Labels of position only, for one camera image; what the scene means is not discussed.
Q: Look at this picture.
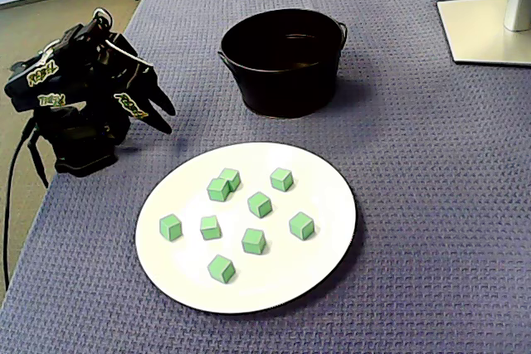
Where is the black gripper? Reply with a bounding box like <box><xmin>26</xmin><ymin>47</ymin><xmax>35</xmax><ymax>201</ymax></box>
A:
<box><xmin>80</xmin><ymin>27</ymin><xmax>177</xmax><ymax>135</ymax></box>

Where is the green cube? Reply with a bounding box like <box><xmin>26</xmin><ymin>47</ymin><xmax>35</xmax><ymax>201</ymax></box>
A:
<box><xmin>199</xmin><ymin>215</ymin><xmax>223</xmax><ymax>241</ymax></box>
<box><xmin>219</xmin><ymin>167</ymin><xmax>242</xmax><ymax>192</ymax></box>
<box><xmin>270</xmin><ymin>167</ymin><xmax>295</xmax><ymax>192</ymax></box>
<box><xmin>246</xmin><ymin>191</ymin><xmax>273</xmax><ymax>219</ymax></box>
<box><xmin>241</xmin><ymin>227</ymin><xmax>267</xmax><ymax>255</ymax></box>
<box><xmin>207</xmin><ymin>254</ymin><xmax>236</xmax><ymax>284</ymax></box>
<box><xmin>288</xmin><ymin>211</ymin><xmax>315</xmax><ymax>242</ymax></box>
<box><xmin>206</xmin><ymin>177</ymin><xmax>231</xmax><ymax>202</ymax></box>
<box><xmin>158</xmin><ymin>213</ymin><xmax>183</xmax><ymax>243</ymax></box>

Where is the white round plate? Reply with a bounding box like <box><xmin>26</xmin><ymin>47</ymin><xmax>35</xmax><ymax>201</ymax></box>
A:
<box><xmin>134</xmin><ymin>141</ymin><xmax>358</xmax><ymax>316</ymax></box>

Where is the black metal bucket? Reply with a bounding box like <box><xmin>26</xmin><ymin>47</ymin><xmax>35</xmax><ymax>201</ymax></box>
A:
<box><xmin>217</xmin><ymin>7</ymin><xmax>348</xmax><ymax>119</ymax></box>

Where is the blue waffle table cloth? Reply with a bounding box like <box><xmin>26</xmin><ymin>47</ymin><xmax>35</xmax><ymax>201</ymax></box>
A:
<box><xmin>0</xmin><ymin>0</ymin><xmax>531</xmax><ymax>354</ymax></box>

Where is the white monitor stand base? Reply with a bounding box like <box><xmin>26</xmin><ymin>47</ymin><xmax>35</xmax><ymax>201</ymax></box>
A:
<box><xmin>436</xmin><ymin>0</ymin><xmax>531</xmax><ymax>67</ymax></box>

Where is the white monitor stand pole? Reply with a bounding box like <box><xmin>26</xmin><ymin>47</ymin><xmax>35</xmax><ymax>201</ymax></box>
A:
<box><xmin>503</xmin><ymin>0</ymin><xmax>531</xmax><ymax>33</ymax></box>

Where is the thin black strap cable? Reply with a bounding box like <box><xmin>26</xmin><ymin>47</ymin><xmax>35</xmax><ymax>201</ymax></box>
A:
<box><xmin>27</xmin><ymin>138</ymin><xmax>50</xmax><ymax>188</ymax></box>

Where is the black cable to robot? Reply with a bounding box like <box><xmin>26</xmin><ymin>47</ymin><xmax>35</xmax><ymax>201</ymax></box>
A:
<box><xmin>2</xmin><ymin>119</ymin><xmax>38</xmax><ymax>293</ymax></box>

